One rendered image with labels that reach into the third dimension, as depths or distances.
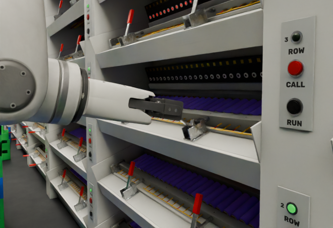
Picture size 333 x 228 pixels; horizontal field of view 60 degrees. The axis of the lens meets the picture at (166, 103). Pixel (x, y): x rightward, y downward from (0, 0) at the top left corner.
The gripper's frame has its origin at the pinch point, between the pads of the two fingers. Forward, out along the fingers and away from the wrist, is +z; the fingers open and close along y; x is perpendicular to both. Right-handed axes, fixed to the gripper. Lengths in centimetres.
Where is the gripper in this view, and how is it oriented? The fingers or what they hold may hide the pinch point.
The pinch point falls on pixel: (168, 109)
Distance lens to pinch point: 47.8
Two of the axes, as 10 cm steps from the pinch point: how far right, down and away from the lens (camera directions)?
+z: 8.2, 1.4, 5.5
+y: 5.5, 0.5, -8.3
